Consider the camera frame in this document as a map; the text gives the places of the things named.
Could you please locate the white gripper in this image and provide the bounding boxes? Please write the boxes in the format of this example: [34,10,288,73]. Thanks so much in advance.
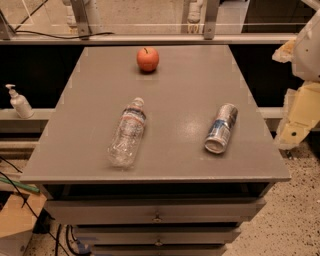
[272,13,320,149]

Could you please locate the silver blue redbull can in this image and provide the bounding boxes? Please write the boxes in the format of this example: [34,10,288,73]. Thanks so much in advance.
[204,103,238,154]

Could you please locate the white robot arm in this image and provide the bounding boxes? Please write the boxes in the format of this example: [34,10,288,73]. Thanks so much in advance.
[272,0,320,150]

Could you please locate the red apple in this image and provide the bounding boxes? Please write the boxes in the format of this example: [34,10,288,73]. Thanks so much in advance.
[136,47,159,72]

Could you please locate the grey drawer cabinet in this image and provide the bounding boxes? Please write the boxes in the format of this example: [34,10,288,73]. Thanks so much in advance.
[22,45,289,256]

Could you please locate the clear plastic water bottle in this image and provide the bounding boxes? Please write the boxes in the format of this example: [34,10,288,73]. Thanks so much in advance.
[108,97,146,169]

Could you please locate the white pump dispenser bottle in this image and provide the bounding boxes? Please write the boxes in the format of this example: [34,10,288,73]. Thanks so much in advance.
[5,84,34,119]

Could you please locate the cardboard box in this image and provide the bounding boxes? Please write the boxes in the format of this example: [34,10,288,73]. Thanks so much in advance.
[0,193,46,256]

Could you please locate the grey metal bracket right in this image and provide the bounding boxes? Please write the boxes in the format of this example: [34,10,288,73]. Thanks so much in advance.
[203,0,220,40]

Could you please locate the grey metal bracket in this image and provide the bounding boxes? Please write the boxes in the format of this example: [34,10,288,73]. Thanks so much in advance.
[203,0,220,40]
[70,0,91,39]

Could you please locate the grey metal bracket left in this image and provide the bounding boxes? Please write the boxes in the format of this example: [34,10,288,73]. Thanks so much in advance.
[70,0,91,39]

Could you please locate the black cable on shelf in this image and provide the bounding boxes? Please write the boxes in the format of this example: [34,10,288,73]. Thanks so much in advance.
[13,29,115,40]

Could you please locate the green cable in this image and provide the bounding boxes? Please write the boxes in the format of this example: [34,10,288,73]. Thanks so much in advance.
[0,175,41,194]

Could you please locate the black floor cables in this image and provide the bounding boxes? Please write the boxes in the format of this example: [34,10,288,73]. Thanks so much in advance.
[0,156,91,256]

